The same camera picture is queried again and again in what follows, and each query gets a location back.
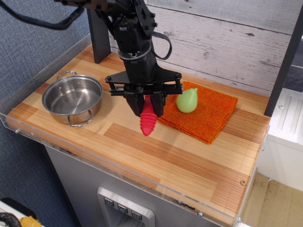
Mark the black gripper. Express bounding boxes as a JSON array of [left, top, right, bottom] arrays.
[[105, 53, 183, 117]]

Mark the spoon with red handle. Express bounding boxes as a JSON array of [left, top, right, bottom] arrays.
[[140, 95, 158, 136]]

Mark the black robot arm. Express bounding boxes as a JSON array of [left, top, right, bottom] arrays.
[[60, 0, 183, 117]]

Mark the clear acrylic table guard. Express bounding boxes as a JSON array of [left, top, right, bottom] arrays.
[[4, 47, 270, 227]]

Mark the green toy pear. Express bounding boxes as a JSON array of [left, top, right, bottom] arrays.
[[176, 88, 198, 113]]

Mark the small steel pot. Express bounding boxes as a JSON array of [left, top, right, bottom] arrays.
[[42, 71, 103, 127]]

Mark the grey cabinet with button panel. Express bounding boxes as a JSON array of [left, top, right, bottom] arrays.
[[44, 144, 221, 227]]

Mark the white appliance at right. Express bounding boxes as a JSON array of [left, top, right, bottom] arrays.
[[257, 88, 303, 191]]

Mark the yellow object bottom left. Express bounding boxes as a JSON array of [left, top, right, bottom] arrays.
[[20, 216, 42, 227]]

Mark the dark vertical post left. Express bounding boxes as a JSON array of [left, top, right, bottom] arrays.
[[87, 9, 111, 63]]

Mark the dark vertical post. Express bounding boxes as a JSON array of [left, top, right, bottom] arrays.
[[263, 0, 303, 118], [87, 9, 111, 63]]

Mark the black braided cable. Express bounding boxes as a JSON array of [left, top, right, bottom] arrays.
[[0, 0, 85, 31]]

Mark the dark vertical post right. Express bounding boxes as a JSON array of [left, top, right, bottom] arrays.
[[263, 0, 303, 118]]

